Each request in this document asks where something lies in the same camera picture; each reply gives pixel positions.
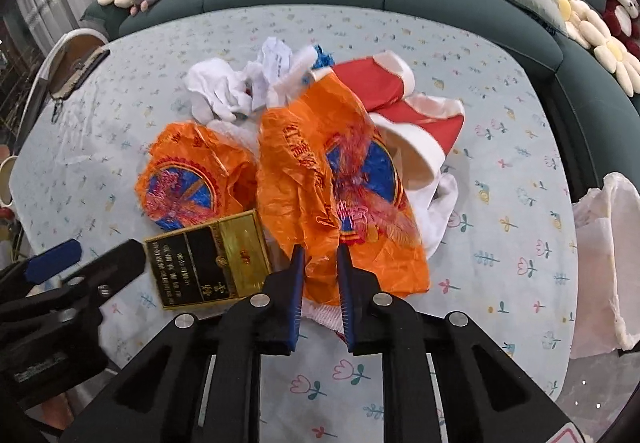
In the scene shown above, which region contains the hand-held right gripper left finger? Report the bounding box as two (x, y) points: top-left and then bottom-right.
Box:
(60, 245), (307, 443)

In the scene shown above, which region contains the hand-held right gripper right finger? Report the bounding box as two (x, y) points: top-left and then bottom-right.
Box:
(336, 245), (588, 443)

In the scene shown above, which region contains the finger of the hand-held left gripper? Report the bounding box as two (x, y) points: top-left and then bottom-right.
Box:
(30, 239), (151, 319)
(0, 239), (82, 296)

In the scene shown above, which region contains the gold cigarette box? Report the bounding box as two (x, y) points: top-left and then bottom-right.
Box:
(144, 209), (273, 311)

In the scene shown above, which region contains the large orange plastic bag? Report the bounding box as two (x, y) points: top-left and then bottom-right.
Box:
(256, 73), (432, 309)

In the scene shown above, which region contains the white plastic trash bag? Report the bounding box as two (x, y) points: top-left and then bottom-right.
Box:
(570, 172), (640, 359)

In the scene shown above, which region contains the small orange plastic bag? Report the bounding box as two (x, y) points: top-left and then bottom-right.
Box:
(137, 121), (258, 231)

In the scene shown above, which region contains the brown seat chair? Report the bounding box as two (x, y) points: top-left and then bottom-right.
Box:
(20, 29), (111, 124)

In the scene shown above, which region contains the floral tablecloth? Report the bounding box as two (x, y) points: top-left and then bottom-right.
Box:
(10, 5), (576, 443)

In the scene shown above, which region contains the crumpled white tissue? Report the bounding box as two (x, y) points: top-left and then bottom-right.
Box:
(184, 59), (258, 124)

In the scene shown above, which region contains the white blue wrapper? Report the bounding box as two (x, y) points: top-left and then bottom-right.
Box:
(267, 45), (336, 111)

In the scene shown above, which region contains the crumpled white paper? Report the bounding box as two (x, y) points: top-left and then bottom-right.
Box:
(245, 37), (296, 112)

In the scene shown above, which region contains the red teddy bear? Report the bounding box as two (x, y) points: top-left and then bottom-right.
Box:
(597, 0), (640, 58)

